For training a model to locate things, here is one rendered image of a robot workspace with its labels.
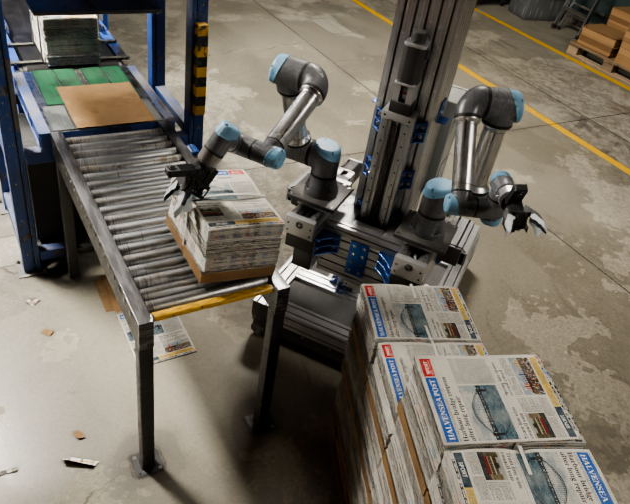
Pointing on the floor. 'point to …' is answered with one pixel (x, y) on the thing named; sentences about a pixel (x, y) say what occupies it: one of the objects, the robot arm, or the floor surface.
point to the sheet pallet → (619, 45)
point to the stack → (392, 381)
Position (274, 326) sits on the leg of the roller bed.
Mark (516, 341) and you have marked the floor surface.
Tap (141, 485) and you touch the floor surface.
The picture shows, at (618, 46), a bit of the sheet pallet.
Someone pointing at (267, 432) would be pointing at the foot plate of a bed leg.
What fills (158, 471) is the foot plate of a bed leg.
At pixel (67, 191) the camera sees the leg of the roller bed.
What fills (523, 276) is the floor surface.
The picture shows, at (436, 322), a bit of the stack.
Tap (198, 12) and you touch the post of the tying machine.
